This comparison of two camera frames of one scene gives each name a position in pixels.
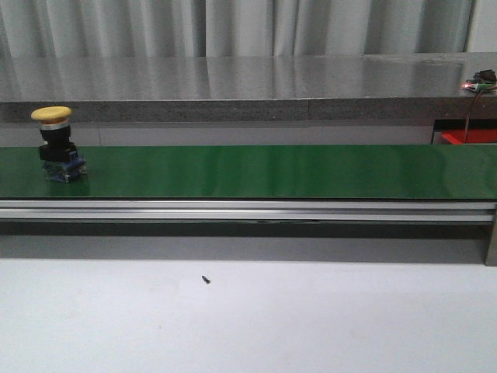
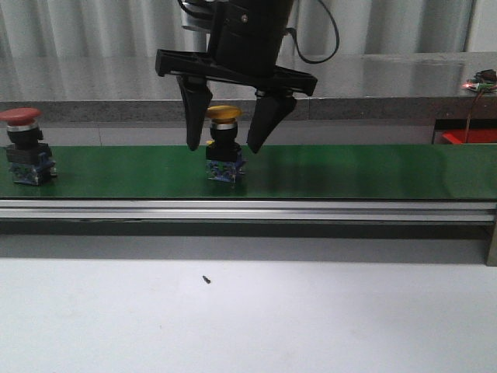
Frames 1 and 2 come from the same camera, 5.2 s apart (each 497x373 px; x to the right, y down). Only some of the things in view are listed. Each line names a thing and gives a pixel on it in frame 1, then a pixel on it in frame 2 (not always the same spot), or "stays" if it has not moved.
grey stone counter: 108,88 stays
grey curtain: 116,28 stays
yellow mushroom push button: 61,159 → 224,157
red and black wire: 466,127 stays
